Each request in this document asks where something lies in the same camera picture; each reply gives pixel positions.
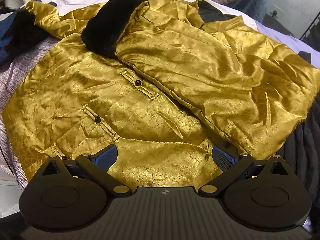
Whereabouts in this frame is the gold satin jacket black fur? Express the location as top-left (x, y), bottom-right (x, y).
top-left (2, 0), bottom-right (319, 188)

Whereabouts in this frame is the black garment at bed edge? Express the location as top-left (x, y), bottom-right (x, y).
top-left (277, 51), bottom-right (320, 205)

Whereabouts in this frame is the black metal chair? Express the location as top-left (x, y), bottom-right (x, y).
top-left (263, 11), bottom-right (319, 52)

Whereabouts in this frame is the navy blue folded garment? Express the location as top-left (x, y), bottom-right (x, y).
top-left (1, 8), bottom-right (50, 66)

